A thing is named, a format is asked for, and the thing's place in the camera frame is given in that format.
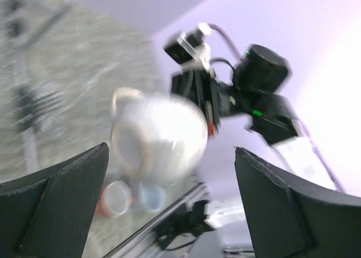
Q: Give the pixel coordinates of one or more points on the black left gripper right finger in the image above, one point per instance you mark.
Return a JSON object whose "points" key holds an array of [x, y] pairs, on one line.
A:
{"points": [[288, 216]]}

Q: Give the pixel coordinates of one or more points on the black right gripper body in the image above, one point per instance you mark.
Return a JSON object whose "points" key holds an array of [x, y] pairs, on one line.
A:
{"points": [[216, 100]]}

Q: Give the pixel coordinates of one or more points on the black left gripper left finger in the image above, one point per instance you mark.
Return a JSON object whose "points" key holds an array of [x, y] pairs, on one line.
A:
{"points": [[49, 213]]}

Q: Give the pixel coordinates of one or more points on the beige speckled round mug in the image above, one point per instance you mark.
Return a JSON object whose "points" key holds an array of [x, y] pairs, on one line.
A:
{"points": [[156, 137]]}

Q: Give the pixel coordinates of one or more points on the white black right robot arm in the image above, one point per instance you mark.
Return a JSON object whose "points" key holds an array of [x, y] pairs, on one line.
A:
{"points": [[252, 92]]}

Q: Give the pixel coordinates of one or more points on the pink white mug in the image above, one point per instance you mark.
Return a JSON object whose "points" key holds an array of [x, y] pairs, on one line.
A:
{"points": [[115, 200]]}

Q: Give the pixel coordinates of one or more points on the light blue mug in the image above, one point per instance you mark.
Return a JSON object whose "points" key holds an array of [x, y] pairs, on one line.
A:
{"points": [[151, 198]]}

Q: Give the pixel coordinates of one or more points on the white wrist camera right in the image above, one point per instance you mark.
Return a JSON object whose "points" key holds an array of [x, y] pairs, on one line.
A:
{"points": [[189, 50]]}

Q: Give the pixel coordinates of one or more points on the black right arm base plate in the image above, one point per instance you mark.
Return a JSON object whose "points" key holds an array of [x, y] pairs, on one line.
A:
{"points": [[182, 221]]}

